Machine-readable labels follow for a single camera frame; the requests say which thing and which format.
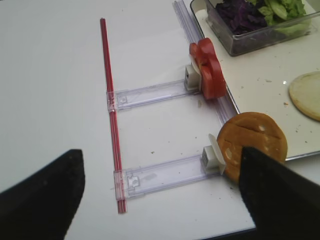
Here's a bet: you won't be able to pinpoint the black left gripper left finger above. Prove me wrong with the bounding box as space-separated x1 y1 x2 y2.
0 149 85 240

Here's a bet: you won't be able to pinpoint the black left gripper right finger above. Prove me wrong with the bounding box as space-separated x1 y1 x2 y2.
239 146 320 240

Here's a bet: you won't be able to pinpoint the pale bottom bun slice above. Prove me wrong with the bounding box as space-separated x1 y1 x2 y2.
288 71 320 122

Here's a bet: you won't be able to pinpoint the clear tomato pusher track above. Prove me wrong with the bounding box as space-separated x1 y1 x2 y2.
107 79 200 112

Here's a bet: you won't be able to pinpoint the red tomato slices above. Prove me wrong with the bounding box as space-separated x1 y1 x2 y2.
189 37 227 100

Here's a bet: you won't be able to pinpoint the white tomato pusher block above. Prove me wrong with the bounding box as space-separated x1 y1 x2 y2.
184 55 202 92

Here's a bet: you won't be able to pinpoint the green lettuce leaves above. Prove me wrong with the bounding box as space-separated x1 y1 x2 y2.
249 0 311 36

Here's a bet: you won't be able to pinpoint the brown bottom bun slice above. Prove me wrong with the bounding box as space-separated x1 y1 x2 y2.
217 112 288 184

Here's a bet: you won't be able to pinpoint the silver metal tray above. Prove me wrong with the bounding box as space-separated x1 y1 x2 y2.
189 0 320 162

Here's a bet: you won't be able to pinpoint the clear plastic salad container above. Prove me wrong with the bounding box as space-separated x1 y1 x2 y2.
205 0 320 57

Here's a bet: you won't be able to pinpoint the shredded purple cabbage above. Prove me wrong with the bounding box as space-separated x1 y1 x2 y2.
214 0 267 35

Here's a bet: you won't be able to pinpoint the left red rail strip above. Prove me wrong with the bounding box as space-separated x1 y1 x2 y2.
99 17 129 215

